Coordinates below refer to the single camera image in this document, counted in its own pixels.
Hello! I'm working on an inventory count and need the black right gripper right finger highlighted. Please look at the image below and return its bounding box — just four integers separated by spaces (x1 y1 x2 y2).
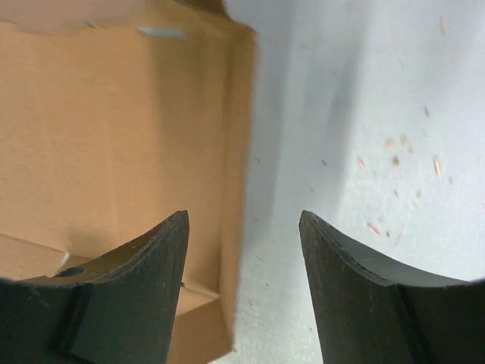
299 211 484 363

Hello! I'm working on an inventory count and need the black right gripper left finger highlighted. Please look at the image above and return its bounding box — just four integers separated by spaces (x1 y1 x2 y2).
1 211 189 363

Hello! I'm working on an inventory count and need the brown cardboard box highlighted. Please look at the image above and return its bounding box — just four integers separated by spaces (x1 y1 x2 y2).
1 1 255 363

